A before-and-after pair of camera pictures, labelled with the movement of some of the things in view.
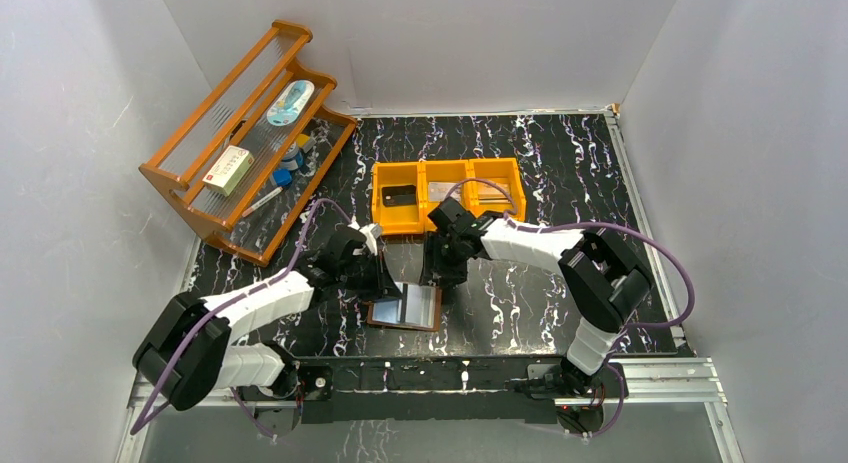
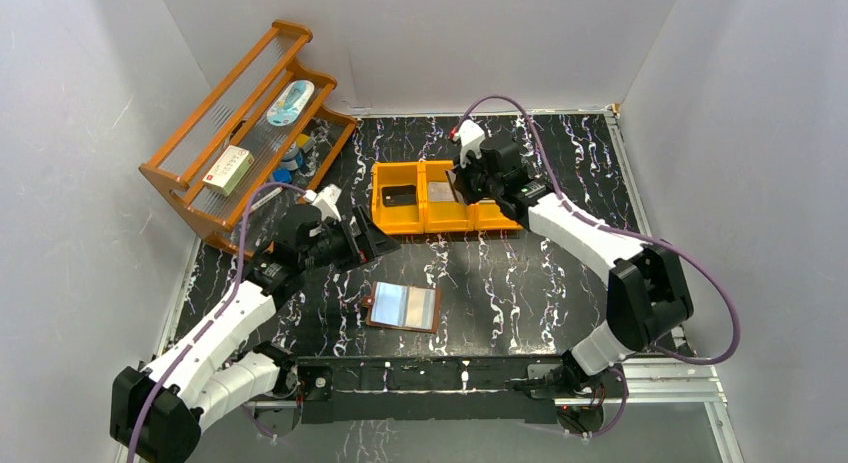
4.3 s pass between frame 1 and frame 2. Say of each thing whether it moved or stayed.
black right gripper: moved
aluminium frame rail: stayed
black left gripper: moved
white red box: stayed
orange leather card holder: stayed
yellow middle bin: stayed
